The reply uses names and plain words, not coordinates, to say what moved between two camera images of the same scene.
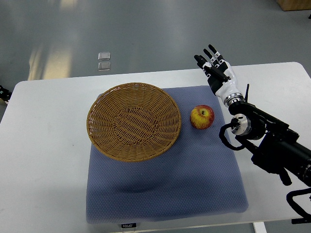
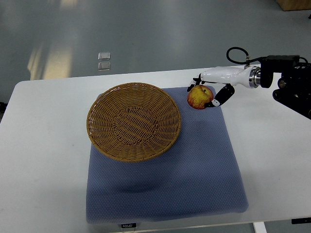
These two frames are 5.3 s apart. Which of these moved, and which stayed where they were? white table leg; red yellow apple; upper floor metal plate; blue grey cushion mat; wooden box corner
Moved: red yellow apple
Stayed: upper floor metal plate; blue grey cushion mat; white table leg; wooden box corner
